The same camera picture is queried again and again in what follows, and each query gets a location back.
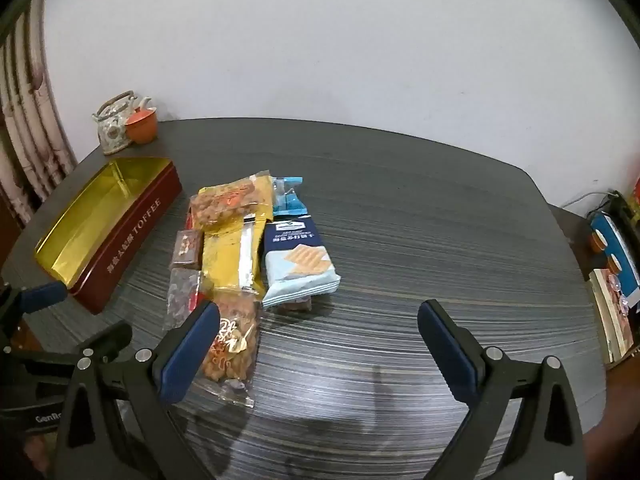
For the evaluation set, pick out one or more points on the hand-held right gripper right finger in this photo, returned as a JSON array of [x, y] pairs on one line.
[[445, 355]]

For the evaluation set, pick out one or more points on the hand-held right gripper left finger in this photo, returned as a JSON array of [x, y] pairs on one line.
[[190, 357]]

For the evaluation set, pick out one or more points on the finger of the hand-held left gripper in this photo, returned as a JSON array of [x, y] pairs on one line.
[[112, 335], [45, 296]]

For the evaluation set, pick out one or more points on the clear peanut bag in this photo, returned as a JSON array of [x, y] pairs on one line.
[[220, 207], [235, 350]]

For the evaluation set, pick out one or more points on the small pink candy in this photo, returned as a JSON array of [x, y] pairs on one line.
[[185, 247], [182, 300]]

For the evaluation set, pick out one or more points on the red tin with gold inside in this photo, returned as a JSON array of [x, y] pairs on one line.
[[135, 240]]

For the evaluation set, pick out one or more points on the yellow snack packet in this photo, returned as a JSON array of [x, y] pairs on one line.
[[225, 257]]

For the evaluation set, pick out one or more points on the red snack packet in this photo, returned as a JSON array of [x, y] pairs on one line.
[[189, 217]]

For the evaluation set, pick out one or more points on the blue cracker packet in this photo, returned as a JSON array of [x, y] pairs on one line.
[[300, 260]]

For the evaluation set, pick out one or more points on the small blue and clear packet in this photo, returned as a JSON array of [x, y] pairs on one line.
[[290, 200]]

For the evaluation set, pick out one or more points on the patterned curtain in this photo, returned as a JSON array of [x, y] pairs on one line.
[[30, 135]]

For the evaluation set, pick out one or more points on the picture book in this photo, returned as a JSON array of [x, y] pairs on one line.
[[610, 315]]

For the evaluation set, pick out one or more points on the patterned ceramic teapot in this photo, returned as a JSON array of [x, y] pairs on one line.
[[112, 130]]

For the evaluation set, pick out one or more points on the orange clay cup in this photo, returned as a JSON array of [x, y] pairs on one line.
[[141, 127]]

